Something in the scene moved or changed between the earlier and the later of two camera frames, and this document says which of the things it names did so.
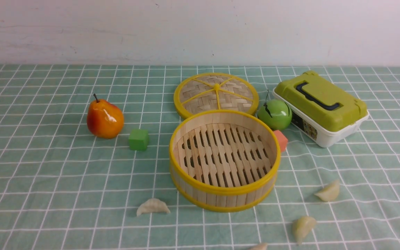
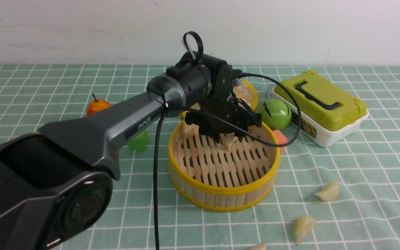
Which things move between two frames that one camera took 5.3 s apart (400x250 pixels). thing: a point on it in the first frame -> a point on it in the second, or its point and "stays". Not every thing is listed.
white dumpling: [330, 192] stays
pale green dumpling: [302, 226] stays
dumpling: [261, 246] stays
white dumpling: [152, 205] -> [227, 138]
